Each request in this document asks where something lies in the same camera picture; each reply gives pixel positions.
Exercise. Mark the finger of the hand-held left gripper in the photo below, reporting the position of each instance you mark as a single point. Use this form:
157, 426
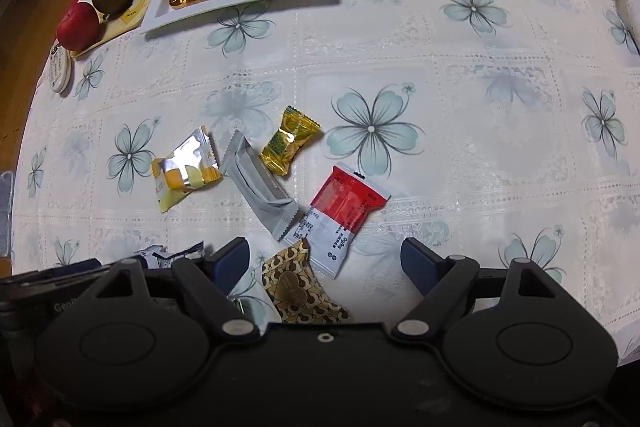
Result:
60, 270

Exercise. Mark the pale grey snack packet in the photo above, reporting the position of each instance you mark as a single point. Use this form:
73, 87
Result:
260, 192

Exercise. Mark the brown heart print snack packet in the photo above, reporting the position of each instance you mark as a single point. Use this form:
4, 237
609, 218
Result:
295, 292

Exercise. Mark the white round container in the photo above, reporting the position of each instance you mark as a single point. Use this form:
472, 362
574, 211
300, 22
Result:
60, 69

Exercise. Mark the red apple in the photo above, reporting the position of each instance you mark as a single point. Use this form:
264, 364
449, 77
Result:
77, 27

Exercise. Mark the yellow fruit tray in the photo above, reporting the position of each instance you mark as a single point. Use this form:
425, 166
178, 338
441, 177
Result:
132, 14

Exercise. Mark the silver yellow snack packet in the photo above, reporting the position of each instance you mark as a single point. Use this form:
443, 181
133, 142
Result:
185, 167

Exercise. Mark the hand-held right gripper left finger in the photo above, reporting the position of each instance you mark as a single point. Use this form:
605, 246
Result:
232, 259

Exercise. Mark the red white snack packet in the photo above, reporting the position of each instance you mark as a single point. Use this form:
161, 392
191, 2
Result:
340, 207

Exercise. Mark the white floral tablecloth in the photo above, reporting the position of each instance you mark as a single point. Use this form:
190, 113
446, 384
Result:
450, 107

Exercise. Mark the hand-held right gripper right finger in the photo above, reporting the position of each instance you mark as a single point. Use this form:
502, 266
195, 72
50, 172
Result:
419, 263

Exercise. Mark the blue white snack packet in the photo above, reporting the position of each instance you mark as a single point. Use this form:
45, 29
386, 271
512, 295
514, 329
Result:
162, 255

